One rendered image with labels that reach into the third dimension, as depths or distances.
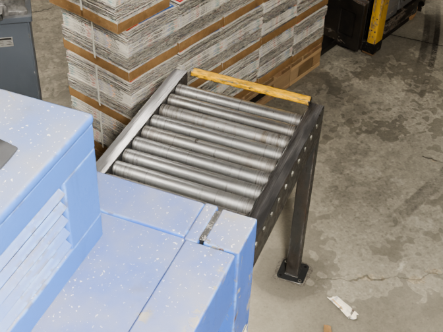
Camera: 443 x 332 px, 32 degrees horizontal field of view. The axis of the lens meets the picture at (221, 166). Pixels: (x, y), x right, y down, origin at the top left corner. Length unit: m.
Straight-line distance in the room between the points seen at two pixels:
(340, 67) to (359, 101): 0.32
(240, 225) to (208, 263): 0.08
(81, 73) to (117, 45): 0.32
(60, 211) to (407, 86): 3.46
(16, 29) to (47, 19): 2.01
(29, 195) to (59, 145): 0.07
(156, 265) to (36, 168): 0.24
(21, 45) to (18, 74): 0.12
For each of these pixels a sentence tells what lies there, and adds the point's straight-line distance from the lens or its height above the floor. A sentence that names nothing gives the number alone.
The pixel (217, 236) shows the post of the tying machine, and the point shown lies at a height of 1.55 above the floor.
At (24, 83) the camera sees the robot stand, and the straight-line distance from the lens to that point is 2.83.
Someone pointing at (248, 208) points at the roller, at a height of 0.79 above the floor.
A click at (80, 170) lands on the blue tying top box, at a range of 0.91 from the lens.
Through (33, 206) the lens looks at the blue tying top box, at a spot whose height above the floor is 1.71.
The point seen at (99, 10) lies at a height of 0.90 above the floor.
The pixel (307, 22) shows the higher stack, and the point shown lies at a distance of 4.00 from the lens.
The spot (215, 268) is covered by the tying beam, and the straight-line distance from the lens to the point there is 0.99.
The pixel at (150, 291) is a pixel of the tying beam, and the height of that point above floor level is 1.54.
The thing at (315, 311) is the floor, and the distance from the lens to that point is 2.98.
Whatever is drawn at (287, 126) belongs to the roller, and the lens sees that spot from 2.48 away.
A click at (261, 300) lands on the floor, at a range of 2.99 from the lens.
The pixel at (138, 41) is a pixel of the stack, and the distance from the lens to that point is 2.96.
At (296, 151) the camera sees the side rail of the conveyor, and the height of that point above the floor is 0.80.
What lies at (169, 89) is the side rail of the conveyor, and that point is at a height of 0.80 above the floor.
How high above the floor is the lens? 2.28
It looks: 40 degrees down
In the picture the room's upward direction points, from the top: 2 degrees clockwise
